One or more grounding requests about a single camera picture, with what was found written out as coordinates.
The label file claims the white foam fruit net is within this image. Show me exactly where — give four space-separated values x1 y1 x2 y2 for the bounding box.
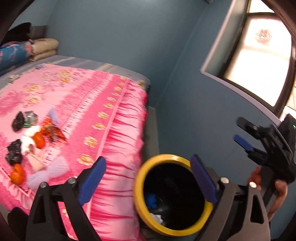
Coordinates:
27 156 69 190

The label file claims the yellow rimmed black trash bin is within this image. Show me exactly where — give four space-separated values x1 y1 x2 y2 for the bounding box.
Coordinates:
133 154 213 237

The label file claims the orange brown snack bag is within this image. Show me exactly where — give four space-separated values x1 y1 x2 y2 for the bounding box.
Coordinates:
40 117 67 142

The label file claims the pink cloth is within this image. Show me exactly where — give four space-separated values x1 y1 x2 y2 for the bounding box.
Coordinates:
26 149 46 172

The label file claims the blue plastic bag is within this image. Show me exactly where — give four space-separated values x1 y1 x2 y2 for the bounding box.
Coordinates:
144 194 158 209

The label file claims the orange peel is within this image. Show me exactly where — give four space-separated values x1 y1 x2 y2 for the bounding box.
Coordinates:
10 164 25 186
32 132 45 149

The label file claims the purple foam fruit net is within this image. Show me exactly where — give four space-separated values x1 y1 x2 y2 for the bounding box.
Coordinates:
48 108 60 128

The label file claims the large black plastic bag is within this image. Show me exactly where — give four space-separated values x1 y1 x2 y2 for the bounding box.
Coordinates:
5 139 23 166

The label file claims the green silver snack wrapper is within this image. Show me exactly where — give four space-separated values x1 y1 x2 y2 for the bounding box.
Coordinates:
23 111 38 128

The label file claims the small dark purple plastic bag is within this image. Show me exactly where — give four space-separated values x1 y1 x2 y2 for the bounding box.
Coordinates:
11 111 25 132

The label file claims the person's right hand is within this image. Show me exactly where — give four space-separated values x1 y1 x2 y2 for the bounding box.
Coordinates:
247 165 289 222

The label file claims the pink floral bed sheet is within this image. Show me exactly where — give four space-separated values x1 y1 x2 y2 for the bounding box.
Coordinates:
1 64 147 240

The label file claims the bed with grey mattress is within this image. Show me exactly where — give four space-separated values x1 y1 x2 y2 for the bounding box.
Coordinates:
1 55 159 161

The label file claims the beige folded quilt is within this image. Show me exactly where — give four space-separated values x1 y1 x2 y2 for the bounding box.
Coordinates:
29 38 59 62

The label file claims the blue floral folded quilt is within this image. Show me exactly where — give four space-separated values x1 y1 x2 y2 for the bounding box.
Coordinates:
1 41 32 71

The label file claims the grey padded headboard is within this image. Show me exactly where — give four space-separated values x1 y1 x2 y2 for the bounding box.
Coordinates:
28 26 47 40

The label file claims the black clothing pile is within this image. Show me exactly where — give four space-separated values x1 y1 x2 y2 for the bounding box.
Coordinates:
1 22 31 45

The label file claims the window with dark frame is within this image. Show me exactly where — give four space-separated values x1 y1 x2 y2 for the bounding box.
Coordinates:
201 1 295 122

